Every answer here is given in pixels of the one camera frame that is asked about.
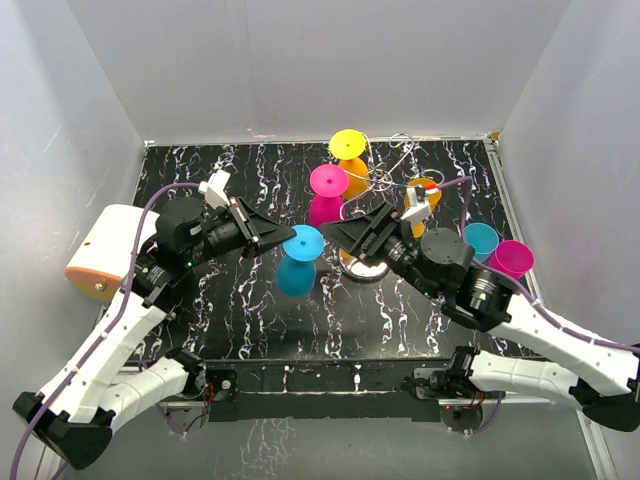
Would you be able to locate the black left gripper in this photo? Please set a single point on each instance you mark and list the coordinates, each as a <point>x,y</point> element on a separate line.
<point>255,229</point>

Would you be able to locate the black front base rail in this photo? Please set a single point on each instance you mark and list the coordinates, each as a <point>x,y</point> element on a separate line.
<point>319,389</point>

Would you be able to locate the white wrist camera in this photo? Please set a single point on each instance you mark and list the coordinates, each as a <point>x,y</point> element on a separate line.
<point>422,200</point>
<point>213,189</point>

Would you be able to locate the orange wine glass on rack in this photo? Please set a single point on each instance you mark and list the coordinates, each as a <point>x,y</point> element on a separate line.
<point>418,229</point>

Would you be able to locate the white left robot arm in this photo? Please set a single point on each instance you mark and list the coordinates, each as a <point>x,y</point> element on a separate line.
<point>77,413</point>

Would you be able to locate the magenta wine glass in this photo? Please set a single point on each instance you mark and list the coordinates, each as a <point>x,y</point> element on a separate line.
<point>512,258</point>
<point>329,182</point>

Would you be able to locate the white orange appliance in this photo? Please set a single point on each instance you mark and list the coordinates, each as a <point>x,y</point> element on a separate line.
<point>103,257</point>

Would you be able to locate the chrome wire wine glass rack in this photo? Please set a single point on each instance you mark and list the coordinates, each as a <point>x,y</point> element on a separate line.
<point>380,176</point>

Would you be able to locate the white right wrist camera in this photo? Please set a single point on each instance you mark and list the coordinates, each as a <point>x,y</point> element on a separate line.
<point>422,200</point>

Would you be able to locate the blue wine glass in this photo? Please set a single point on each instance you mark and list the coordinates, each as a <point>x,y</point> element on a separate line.
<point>483,238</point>
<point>296,272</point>

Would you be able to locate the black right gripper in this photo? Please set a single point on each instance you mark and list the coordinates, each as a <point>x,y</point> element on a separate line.
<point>367,235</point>

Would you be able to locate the blue wine glass back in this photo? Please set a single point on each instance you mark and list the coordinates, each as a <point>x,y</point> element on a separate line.
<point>483,238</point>

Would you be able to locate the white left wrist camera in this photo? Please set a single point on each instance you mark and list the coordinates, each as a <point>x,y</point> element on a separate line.
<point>213,189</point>

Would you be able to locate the blue wine glass front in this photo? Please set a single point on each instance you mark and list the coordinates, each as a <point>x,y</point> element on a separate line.
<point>296,272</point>

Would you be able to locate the orange wine glass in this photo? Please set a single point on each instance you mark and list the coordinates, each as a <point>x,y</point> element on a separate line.
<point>418,229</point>
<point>347,146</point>

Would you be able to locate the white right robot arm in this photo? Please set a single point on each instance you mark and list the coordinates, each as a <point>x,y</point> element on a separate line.
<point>597,377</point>

